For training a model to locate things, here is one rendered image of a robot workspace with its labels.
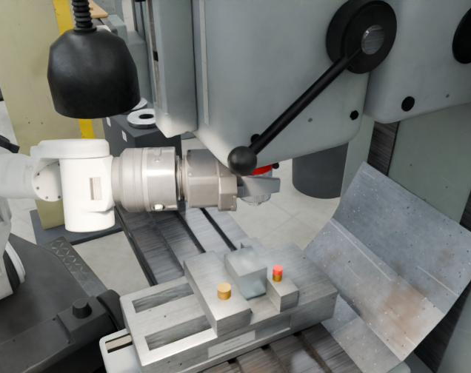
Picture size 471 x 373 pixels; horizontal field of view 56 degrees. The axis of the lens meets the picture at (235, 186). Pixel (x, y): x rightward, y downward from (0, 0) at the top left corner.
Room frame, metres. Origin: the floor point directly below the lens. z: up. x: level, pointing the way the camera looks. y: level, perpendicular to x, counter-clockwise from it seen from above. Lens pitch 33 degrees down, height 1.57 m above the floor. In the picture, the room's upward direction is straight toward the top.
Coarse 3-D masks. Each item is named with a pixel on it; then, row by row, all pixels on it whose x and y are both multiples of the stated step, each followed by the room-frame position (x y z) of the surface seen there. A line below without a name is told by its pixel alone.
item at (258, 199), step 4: (272, 168) 0.52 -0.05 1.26; (268, 172) 0.51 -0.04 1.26; (272, 172) 0.52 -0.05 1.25; (268, 176) 0.51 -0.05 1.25; (252, 196) 0.51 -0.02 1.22; (256, 196) 0.51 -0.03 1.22; (260, 196) 0.51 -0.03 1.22; (264, 196) 0.51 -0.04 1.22; (268, 196) 0.52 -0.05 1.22; (244, 200) 0.51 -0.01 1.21; (248, 200) 0.51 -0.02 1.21; (252, 200) 0.51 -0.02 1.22; (256, 200) 0.51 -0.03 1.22; (260, 200) 0.51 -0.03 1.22; (264, 200) 0.51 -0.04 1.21; (268, 200) 0.52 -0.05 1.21
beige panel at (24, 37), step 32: (0, 0) 1.95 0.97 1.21; (32, 0) 2.00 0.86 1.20; (64, 0) 2.06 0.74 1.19; (0, 32) 1.93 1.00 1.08; (32, 32) 1.99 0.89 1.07; (0, 64) 1.92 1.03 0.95; (32, 64) 1.98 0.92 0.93; (32, 96) 1.96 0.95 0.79; (32, 128) 1.94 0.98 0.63; (64, 128) 2.01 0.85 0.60; (96, 128) 2.08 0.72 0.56; (64, 224) 1.95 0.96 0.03
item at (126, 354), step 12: (108, 336) 0.57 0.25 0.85; (132, 348) 0.54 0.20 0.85; (108, 360) 0.51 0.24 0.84; (120, 360) 0.51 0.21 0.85; (132, 360) 0.51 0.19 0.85; (108, 372) 0.49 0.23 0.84; (120, 372) 0.49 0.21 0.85; (132, 372) 0.49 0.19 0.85; (396, 372) 0.49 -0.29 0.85; (408, 372) 0.49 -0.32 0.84
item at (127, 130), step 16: (128, 112) 1.02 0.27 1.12; (144, 112) 1.01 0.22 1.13; (112, 128) 1.02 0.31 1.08; (128, 128) 0.95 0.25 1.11; (144, 128) 0.94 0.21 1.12; (112, 144) 1.04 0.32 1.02; (128, 144) 0.94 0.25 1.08; (144, 144) 0.91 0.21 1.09; (160, 144) 0.94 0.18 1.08; (176, 144) 0.96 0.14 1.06
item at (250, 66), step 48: (192, 0) 0.47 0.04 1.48; (240, 0) 0.41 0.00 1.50; (288, 0) 0.43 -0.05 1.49; (336, 0) 0.45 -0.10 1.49; (240, 48) 0.41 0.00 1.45; (288, 48) 0.43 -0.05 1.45; (240, 96) 0.41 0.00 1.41; (288, 96) 0.43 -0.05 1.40; (336, 96) 0.46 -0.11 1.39; (240, 144) 0.41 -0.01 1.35; (288, 144) 0.43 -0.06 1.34; (336, 144) 0.47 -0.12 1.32
